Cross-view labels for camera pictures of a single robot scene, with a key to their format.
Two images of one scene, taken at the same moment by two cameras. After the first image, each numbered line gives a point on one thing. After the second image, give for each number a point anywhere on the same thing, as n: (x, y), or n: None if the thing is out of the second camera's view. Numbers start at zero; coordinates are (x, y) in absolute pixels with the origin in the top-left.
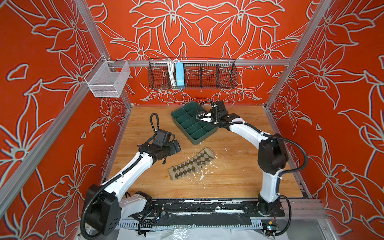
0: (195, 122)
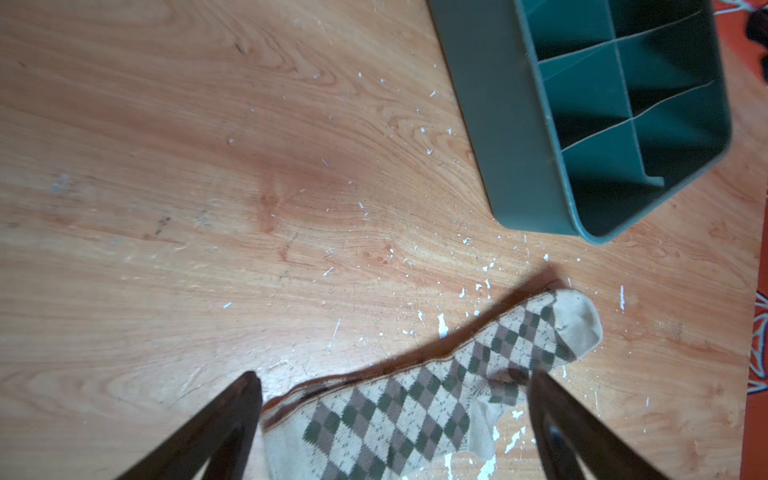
0: (581, 115)
